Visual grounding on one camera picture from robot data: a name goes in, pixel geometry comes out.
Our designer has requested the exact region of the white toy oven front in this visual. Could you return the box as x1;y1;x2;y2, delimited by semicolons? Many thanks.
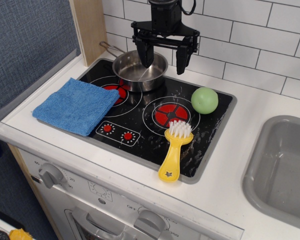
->
20;150;244;240

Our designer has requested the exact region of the green ball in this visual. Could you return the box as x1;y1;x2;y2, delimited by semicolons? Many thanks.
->
191;87;219;115

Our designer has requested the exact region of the grey right oven knob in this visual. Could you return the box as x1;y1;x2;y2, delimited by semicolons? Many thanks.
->
133;210;166;240

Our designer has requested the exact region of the wooden side post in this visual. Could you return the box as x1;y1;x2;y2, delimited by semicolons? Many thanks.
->
69;0;107;67

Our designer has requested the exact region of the small stainless steel pot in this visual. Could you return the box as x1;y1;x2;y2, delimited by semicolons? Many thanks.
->
99;41;168;93

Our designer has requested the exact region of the grey sink basin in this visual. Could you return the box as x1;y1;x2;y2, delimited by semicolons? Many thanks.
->
242;115;300;229

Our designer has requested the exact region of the yellow dish brush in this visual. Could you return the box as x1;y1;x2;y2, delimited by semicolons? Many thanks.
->
158;120;194;183

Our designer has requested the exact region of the yellow object bottom left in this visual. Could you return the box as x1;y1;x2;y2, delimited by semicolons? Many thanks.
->
8;228;33;240

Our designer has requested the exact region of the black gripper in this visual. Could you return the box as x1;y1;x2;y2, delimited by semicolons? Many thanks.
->
131;0;200;75

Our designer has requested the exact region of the grey oven knob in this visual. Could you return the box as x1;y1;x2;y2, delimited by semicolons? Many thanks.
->
38;163;64;189
133;210;166;240

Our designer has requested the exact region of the black toy stovetop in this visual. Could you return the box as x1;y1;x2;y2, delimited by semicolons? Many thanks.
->
78;59;237;184

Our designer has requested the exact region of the grey left oven knob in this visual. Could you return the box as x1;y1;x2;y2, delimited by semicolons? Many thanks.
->
38;163;64;189

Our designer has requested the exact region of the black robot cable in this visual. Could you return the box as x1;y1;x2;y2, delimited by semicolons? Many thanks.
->
179;0;197;15

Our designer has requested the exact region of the folded blue towel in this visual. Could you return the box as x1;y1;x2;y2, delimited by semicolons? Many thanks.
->
32;78;120;137

